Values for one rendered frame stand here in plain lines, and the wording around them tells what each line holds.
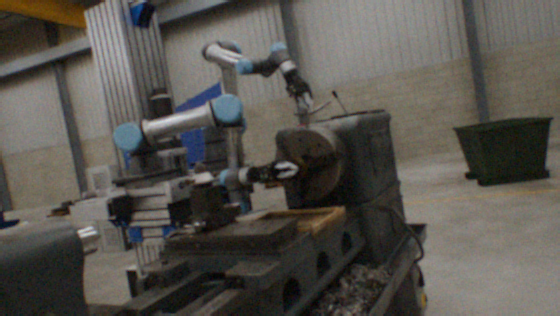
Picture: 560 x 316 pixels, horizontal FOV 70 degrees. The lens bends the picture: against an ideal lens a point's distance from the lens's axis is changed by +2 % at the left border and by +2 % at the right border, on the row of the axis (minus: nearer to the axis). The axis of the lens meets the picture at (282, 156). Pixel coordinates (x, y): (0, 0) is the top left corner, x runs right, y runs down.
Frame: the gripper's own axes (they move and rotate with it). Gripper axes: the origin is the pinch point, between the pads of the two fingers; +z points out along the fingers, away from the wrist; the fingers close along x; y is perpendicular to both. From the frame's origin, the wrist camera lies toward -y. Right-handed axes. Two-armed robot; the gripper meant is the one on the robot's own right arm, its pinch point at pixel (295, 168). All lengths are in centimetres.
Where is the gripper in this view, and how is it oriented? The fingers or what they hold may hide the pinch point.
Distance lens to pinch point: 157.9
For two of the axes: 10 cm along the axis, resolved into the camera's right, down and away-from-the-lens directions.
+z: 8.4, -1.3, -5.2
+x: -1.8, -9.8, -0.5
